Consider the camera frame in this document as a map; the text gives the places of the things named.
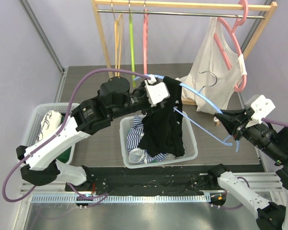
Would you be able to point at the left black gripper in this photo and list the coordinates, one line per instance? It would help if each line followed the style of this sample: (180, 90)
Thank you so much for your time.
(150, 110)

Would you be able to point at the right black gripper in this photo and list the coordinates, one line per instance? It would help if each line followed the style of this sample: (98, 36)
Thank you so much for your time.
(240, 127)

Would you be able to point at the black tank top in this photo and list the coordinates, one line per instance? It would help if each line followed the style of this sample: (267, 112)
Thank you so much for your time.
(163, 129)

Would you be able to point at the lime green hanger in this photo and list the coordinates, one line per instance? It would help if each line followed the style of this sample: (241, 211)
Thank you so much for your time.
(131, 37)

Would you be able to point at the blue striped tank top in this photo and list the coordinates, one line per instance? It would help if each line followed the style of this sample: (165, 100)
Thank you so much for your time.
(137, 155)

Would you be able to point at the grey tank top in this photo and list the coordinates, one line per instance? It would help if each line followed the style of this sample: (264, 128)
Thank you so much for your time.
(170, 157)

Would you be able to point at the yellow hanger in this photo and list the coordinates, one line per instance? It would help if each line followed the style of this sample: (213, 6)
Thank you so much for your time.
(118, 35)

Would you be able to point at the pink hanger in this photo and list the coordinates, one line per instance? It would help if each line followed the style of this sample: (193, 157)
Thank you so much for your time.
(231, 31)
(145, 40)

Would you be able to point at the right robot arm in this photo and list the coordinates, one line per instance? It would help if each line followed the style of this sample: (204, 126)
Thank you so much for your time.
(270, 137)

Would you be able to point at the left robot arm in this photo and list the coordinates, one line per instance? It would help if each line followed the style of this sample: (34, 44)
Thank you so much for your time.
(113, 100)

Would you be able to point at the white tank top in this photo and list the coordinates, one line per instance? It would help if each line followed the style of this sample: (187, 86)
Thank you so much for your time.
(216, 69)

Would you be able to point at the white centre basket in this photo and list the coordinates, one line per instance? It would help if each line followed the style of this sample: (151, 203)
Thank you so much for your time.
(188, 139)

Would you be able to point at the white basket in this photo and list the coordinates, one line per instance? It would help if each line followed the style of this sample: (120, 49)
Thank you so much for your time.
(36, 118)
(188, 139)

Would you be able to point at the dark green garment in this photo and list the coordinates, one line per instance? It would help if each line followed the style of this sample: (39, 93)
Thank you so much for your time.
(65, 156)

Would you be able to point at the white printed garment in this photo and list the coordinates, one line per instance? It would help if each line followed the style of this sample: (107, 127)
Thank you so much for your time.
(50, 122)

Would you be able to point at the white left basket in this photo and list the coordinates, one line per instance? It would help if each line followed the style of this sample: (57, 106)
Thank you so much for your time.
(36, 118)

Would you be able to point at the wooden clothes rack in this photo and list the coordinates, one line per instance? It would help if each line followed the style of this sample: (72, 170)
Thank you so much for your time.
(258, 12)

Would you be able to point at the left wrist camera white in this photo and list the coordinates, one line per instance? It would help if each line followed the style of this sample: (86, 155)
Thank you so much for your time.
(156, 89)

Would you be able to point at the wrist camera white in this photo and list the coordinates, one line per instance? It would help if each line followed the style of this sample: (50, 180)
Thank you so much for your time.
(156, 89)
(261, 107)

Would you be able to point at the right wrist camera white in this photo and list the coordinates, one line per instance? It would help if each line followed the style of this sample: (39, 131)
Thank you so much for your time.
(261, 107)

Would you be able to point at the white slotted cable duct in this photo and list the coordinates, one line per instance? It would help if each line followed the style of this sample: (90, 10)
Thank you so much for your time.
(74, 198)

